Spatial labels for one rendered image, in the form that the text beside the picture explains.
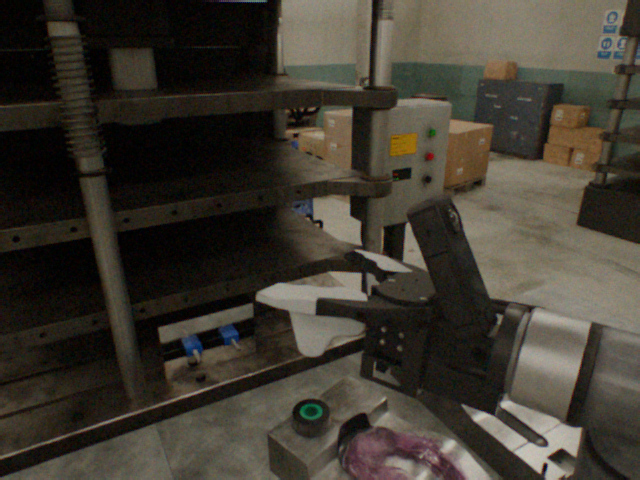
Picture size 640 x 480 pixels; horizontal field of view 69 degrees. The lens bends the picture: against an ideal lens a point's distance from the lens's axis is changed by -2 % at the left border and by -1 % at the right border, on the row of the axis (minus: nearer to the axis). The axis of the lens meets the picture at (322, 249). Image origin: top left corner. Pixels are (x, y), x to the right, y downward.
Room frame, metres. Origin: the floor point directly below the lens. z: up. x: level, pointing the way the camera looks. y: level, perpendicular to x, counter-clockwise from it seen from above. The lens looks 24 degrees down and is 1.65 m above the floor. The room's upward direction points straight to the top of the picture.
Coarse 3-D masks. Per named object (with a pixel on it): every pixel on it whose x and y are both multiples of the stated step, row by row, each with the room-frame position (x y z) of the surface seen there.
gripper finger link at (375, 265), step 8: (344, 256) 0.47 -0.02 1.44; (352, 256) 0.45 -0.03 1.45; (360, 256) 0.44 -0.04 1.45; (368, 256) 0.44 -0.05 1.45; (376, 256) 0.44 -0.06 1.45; (384, 256) 0.44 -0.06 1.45; (360, 264) 0.44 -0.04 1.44; (368, 264) 0.43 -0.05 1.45; (376, 264) 0.41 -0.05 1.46; (384, 264) 0.41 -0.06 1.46; (392, 264) 0.41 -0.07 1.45; (400, 264) 0.42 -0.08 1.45; (368, 272) 0.43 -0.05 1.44; (376, 272) 0.41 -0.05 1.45; (384, 272) 0.40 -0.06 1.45; (392, 272) 0.40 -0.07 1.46; (400, 272) 0.39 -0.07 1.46; (368, 280) 0.44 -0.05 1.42; (376, 280) 0.40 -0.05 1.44; (384, 280) 0.40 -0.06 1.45; (368, 288) 0.44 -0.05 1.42
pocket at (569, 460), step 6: (558, 450) 0.71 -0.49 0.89; (564, 450) 0.71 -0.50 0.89; (552, 456) 0.70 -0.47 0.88; (558, 456) 0.71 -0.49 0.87; (564, 456) 0.71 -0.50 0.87; (570, 456) 0.70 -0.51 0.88; (552, 462) 0.70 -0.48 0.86; (558, 462) 0.70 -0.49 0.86; (564, 462) 0.70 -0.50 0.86; (570, 462) 0.69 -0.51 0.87; (564, 468) 0.68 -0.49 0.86; (570, 468) 0.68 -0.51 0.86; (570, 474) 0.66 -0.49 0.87
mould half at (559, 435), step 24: (432, 408) 0.91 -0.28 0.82; (456, 408) 0.85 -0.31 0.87; (456, 432) 0.84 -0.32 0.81; (480, 432) 0.78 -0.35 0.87; (504, 432) 0.76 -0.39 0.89; (552, 432) 0.75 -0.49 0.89; (576, 432) 0.75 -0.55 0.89; (480, 456) 0.77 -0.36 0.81; (504, 456) 0.72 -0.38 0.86; (528, 456) 0.69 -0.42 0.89
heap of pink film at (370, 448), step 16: (368, 432) 0.75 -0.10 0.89; (384, 432) 0.75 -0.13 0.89; (400, 432) 0.74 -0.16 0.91; (352, 448) 0.71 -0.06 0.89; (368, 448) 0.70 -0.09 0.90; (384, 448) 0.71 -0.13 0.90; (400, 448) 0.71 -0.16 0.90; (416, 448) 0.70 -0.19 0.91; (432, 448) 0.68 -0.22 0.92; (448, 448) 0.70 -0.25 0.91; (352, 464) 0.68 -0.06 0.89; (368, 464) 0.67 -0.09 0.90; (384, 464) 0.68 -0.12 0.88; (432, 464) 0.66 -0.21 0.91; (448, 464) 0.66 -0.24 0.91
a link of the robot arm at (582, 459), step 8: (584, 432) 0.30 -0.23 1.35; (584, 440) 0.26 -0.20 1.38; (584, 448) 0.26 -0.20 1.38; (592, 448) 0.25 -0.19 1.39; (576, 456) 0.28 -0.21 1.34; (584, 456) 0.25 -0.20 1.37; (592, 456) 0.24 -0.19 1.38; (600, 456) 0.24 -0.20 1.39; (576, 464) 0.26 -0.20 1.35; (584, 464) 0.25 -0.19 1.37; (592, 464) 0.24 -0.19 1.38; (600, 464) 0.24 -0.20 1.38; (608, 464) 0.23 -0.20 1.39; (576, 472) 0.26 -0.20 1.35; (584, 472) 0.25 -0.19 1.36; (592, 472) 0.24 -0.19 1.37; (600, 472) 0.24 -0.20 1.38; (608, 472) 0.23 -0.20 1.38; (616, 472) 0.23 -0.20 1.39
